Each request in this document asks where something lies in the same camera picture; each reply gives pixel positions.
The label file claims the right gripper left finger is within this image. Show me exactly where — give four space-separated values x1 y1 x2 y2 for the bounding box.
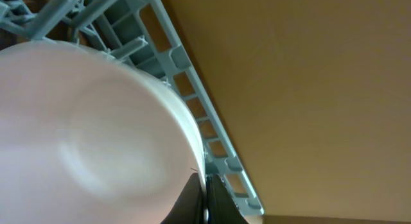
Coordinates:
161 173 204 224

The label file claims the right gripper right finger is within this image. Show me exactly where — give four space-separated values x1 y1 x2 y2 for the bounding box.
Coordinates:
206 175 248 224

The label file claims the pink bowl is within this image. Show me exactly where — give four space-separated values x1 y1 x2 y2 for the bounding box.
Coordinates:
1 41 206 223

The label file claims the grey dishwasher rack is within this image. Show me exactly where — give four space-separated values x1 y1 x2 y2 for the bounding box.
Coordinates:
1 0 264 216

